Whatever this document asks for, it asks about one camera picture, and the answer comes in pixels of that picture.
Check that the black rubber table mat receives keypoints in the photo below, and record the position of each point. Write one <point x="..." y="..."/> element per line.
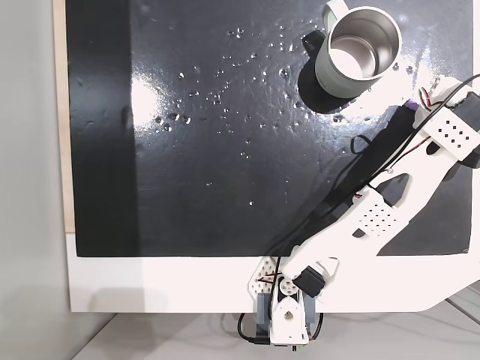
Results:
<point x="225" y="150"/>

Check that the pale green steel mug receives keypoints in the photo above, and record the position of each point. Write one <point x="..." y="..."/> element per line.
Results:
<point x="326" y="75"/>

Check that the grey table clamp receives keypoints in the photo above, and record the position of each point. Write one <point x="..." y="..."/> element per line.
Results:
<point x="264" y="311"/>

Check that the purple ribbed pen grip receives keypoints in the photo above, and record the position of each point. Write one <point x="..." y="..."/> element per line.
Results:
<point x="411" y="105"/>

